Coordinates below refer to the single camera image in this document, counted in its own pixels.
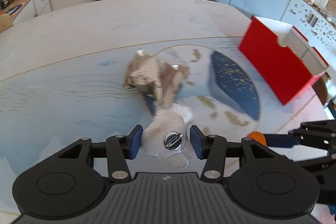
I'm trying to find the clear bag white pellets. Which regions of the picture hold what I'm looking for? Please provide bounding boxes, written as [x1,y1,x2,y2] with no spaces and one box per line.
[153,103,194,124]

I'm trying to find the silver foil snack bag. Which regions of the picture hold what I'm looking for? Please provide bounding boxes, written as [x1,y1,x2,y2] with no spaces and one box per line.
[123,50,189,107]

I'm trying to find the white plush tooth badge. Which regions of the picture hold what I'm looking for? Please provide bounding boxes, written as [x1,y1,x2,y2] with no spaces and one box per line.
[141,111,196,169]

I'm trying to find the small wooden box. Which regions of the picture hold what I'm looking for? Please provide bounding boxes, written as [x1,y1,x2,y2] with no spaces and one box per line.
[0,14,14,32]

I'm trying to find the white sideboard cabinet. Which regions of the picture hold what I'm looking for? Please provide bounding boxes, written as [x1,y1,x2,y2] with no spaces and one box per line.
[1,0,52,25]

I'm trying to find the light blue cabinet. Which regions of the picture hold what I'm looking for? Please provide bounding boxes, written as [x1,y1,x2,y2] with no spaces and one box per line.
[215,0,335,53]

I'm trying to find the orange tangerine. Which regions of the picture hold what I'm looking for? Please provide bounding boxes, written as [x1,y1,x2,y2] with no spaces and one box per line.
[247,131,267,146]

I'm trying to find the red storage box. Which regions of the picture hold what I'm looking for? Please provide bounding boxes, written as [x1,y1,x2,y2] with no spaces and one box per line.
[239,16,330,105]

